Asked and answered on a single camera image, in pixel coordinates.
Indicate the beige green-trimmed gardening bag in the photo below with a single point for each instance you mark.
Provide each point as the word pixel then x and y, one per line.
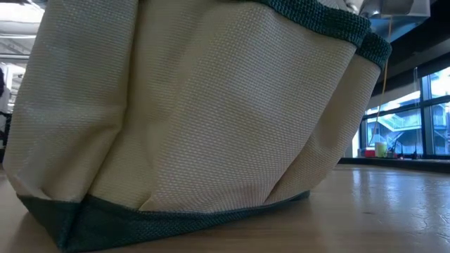
pixel 193 105

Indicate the red box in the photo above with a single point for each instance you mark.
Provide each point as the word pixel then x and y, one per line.
pixel 369 152

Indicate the pale green cup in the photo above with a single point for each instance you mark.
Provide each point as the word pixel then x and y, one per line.
pixel 380 149

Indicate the black background robot rig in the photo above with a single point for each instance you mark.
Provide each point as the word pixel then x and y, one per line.
pixel 5 130

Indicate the black aluminium table frame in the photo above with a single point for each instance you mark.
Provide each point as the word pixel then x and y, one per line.
pixel 393 164

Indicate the black window frame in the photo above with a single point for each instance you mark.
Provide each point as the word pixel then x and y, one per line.
pixel 425 105

